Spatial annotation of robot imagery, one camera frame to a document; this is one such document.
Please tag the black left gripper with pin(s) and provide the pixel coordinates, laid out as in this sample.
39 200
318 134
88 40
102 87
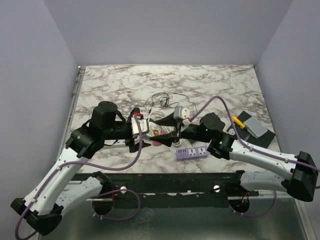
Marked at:
134 146

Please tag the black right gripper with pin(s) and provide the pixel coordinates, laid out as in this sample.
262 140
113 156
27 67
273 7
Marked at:
167 138

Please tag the white cube socket adapter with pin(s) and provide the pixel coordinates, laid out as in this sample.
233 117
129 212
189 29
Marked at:
155 130

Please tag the pink plug adapter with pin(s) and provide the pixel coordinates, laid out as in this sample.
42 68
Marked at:
156 144

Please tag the purple power strip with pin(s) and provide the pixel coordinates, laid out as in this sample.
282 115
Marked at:
191 153

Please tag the white power strip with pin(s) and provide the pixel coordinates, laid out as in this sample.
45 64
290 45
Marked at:
120 143

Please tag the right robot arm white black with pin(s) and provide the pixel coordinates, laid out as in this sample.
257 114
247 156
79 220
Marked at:
296 175

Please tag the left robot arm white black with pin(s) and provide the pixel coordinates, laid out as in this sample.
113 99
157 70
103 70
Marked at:
44 207

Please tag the black power adapter brick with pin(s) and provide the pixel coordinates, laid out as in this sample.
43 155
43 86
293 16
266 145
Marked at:
192 142

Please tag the grey rectangular box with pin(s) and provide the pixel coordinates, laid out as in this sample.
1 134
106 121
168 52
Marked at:
255 128

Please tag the black mat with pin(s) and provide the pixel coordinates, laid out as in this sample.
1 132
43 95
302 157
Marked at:
263 141

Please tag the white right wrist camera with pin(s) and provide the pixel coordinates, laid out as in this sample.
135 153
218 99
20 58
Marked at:
182 114

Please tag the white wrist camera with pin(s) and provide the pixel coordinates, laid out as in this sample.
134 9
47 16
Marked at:
182 114
139 125

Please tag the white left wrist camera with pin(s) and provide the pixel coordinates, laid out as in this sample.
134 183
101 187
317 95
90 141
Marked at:
139 125

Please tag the black mounting base rail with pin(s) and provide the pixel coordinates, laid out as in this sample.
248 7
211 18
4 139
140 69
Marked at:
173 190

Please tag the yellow handled screwdriver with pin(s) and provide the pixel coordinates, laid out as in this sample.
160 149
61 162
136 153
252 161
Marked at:
238 122

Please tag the aluminium frame left rail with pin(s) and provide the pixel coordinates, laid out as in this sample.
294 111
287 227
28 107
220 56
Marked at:
74 99

